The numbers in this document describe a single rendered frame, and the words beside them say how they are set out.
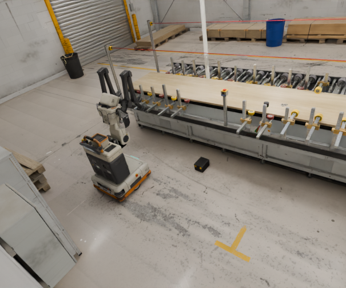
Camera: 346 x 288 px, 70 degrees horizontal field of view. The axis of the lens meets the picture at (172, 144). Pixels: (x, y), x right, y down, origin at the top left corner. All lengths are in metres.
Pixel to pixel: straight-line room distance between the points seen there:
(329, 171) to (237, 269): 1.71
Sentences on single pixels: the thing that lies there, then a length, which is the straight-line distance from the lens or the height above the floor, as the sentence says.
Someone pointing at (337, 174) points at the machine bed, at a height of 0.18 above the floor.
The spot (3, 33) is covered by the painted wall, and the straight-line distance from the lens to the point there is 9.13.
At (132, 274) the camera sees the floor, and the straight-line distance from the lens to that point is 3.04.
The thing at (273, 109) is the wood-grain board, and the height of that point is 0.90.
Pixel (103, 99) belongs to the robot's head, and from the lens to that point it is 3.34.
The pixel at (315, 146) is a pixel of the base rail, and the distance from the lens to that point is 3.21.
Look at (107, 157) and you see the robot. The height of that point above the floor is 0.79.
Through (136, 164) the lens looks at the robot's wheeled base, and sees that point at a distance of 3.74.
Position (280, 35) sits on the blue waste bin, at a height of 0.33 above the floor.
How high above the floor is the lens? 2.61
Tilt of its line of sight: 36 degrees down
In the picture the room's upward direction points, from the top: 11 degrees counter-clockwise
